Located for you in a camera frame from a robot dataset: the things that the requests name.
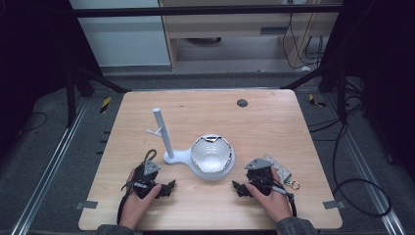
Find person's left hand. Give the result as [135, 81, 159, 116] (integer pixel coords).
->
[118, 166, 162, 231]

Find long black floor cable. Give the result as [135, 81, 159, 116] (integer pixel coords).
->
[307, 94, 392, 218]

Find white stand with pole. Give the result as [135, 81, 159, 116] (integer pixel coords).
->
[145, 107, 236, 181]

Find black stand strut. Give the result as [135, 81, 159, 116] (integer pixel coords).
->
[64, 63, 132, 129]
[279, 63, 349, 125]

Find olive cord loop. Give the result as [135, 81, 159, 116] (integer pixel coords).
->
[142, 148, 159, 165]

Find white bowl with silver rim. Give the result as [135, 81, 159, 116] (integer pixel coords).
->
[190, 134, 234, 174]

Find yellow black floor tape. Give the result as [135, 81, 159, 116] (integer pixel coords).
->
[307, 93, 328, 109]
[99, 96, 113, 115]

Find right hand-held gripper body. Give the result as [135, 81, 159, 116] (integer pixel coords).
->
[244, 158, 279, 197]

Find person's right hand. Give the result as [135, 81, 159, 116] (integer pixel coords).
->
[245, 165, 294, 225]

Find thin black floor cable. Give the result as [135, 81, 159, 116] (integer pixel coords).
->
[19, 111, 49, 134]

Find black curtain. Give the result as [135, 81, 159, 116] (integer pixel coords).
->
[0, 0, 103, 158]
[317, 0, 415, 182]

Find grey patterned pouch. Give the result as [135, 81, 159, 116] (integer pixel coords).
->
[262, 154, 294, 186]

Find light wooden desk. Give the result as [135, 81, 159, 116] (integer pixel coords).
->
[158, 0, 341, 71]

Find metal floor rail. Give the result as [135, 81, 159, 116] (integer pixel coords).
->
[324, 93, 407, 235]
[10, 97, 90, 235]

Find hanging black cables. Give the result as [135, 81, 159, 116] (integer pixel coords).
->
[281, 12, 325, 71]

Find grey table bracket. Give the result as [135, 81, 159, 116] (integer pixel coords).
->
[322, 199, 346, 211]
[74, 200, 99, 211]

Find black frame crossbar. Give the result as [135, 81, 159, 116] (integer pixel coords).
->
[69, 3, 345, 19]

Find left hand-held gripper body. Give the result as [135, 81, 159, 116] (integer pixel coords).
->
[131, 159, 164, 200]

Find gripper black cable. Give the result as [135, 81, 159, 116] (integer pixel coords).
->
[269, 185, 299, 218]
[115, 180, 142, 227]

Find white cabinet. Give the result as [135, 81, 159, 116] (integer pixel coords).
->
[69, 0, 171, 69]

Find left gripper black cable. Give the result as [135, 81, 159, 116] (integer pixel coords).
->
[115, 180, 142, 227]

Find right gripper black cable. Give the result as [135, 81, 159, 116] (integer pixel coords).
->
[269, 185, 299, 218]

